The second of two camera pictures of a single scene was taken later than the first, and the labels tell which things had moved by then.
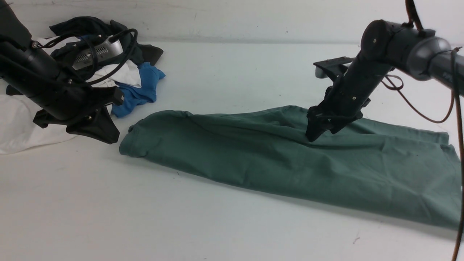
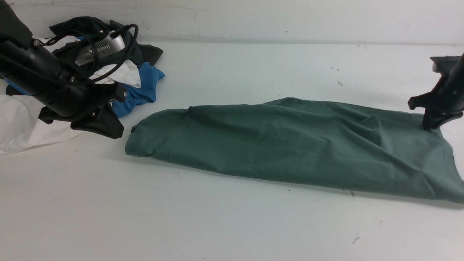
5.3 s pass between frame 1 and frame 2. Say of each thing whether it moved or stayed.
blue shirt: stayed
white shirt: stayed
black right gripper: moved
